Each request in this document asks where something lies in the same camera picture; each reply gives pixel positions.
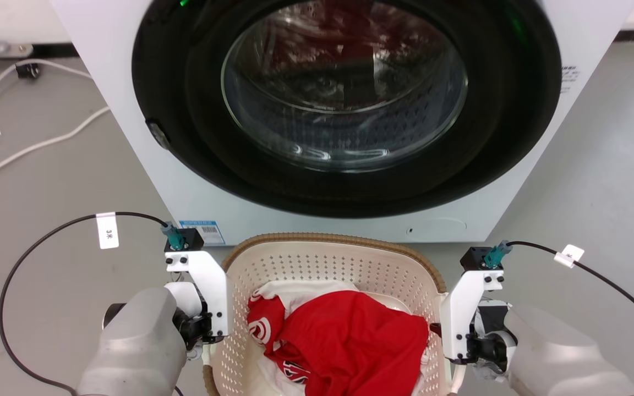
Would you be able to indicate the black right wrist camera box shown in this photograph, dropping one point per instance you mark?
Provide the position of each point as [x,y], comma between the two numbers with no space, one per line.
[475,258]

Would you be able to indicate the red garment with white print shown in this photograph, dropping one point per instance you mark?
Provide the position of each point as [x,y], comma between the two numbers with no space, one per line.
[350,341]

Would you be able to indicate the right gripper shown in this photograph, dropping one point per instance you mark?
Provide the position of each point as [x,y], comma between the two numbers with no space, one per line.
[490,341]

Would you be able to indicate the black round washer door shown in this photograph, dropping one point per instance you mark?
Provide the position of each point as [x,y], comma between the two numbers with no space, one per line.
[515,110]

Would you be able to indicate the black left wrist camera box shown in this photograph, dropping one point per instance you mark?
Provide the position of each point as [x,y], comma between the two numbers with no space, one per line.
[191,240]

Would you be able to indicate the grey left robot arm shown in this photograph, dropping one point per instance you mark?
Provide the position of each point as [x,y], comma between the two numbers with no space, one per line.
[135,346]

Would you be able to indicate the white front-load washing machine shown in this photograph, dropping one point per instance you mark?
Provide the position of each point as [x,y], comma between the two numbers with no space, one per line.
[130,165]

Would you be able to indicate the red laundry inside drum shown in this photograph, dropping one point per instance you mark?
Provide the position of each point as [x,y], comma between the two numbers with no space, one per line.
[339,49]

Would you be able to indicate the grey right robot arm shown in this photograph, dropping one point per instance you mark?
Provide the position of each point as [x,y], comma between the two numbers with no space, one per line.
[559,357]

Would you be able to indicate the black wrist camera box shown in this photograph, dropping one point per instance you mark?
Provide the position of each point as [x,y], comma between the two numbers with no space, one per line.
[191,240]
[475,258]

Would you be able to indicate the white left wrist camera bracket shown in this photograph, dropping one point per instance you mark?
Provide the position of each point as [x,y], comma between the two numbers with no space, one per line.
[209,286]

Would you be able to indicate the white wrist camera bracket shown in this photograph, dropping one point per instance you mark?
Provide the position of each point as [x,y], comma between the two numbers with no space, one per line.
[463,308]
[209,286]

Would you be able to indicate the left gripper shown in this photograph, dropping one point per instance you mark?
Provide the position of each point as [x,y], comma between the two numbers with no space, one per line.
[191,324]

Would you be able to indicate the silver washer door latch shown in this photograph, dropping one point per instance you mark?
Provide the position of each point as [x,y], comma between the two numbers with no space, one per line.
[158,135]

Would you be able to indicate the cream perforated laundry basket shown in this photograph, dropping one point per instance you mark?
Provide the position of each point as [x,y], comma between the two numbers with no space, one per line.
[322,264]

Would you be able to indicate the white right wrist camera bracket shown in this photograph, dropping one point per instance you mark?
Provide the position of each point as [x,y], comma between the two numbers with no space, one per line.
[463,308]

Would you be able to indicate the black floor plug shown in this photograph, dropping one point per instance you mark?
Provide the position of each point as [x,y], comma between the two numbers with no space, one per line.
[28,70]

